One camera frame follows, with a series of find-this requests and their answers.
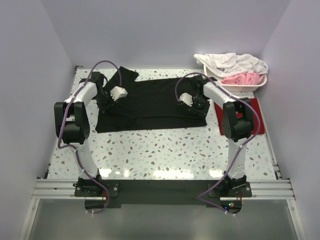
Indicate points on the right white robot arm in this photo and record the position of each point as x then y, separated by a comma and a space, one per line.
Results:
237, 124

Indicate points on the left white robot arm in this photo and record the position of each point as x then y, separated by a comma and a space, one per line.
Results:
72, 124

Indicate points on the black t shirt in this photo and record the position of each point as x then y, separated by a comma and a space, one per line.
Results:
149, 105

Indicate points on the aluminium extrusion rail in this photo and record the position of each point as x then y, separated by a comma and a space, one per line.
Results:
261, 189

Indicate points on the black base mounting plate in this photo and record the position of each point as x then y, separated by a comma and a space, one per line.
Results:
115, 193

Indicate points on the pink crumpled t shirt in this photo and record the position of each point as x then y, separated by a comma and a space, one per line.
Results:
244, 79

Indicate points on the white crumpled t shirt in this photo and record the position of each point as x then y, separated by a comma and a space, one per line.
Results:
231, 64

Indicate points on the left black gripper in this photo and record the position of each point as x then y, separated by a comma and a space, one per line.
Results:
110, 105

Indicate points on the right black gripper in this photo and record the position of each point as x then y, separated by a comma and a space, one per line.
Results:
204, 111

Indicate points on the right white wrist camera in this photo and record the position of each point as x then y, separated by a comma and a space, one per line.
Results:
186, 99

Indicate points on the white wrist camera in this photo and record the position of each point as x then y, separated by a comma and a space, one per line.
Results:
118, 92
186, 99

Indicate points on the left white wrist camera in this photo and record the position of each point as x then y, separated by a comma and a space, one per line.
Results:
118, 92

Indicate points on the folded red t shirt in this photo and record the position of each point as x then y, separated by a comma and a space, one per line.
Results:
255, 106

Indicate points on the white perforated laundry basket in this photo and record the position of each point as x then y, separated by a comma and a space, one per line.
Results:
235, 87

